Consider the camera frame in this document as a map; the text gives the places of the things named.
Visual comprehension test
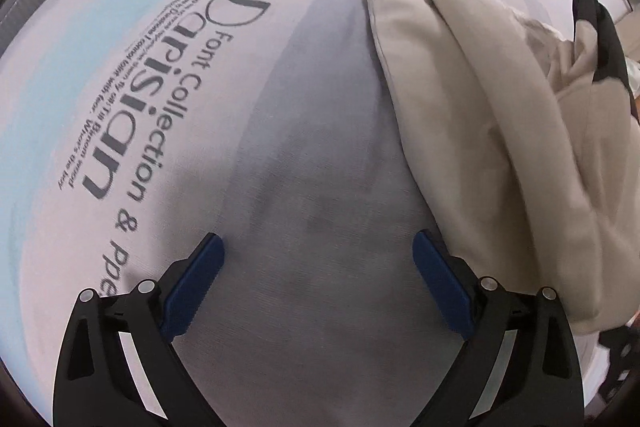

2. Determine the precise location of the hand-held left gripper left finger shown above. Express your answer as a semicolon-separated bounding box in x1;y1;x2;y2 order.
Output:
52;233;224;427

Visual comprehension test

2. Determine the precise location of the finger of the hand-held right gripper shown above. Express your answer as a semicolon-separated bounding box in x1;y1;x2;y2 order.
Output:
599;324;638;404

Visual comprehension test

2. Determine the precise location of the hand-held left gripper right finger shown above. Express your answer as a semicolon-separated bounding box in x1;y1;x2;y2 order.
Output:
412;229;586;427

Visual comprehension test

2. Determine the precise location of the cream and black hooded jacket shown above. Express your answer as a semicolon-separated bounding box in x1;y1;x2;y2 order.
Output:
364;0;640;337

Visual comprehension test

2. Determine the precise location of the printed striped bed sheet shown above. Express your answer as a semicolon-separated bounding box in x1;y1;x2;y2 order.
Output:
0;0;632;427

